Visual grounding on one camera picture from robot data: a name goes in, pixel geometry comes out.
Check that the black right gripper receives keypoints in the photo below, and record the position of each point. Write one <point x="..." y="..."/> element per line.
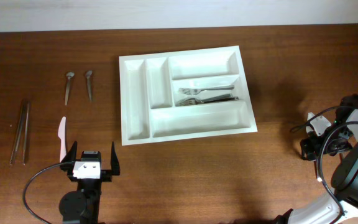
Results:
<point x="307" y="149"/>

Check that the small steel teaspoon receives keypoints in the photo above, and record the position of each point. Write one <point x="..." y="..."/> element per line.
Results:
<point x="88" y="75"/>
<point x="69" y="76"/>

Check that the black handled fork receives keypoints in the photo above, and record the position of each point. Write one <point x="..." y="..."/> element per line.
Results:
<point x="198" y="101"/>

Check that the white plastic cutlery tray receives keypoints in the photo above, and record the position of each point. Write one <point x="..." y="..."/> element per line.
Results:
<point x="149" y="86"/>

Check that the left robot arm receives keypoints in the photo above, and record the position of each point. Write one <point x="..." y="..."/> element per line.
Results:
<point x="82" y="205"/>

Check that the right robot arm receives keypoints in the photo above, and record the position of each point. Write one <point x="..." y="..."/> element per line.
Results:
<point x="338" y="174"/>

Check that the steel fork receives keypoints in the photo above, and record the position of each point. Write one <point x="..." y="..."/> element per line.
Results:
<point x="196" y="91"/>

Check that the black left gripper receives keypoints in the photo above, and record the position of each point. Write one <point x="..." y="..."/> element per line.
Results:
<point x="107" y="175"/>

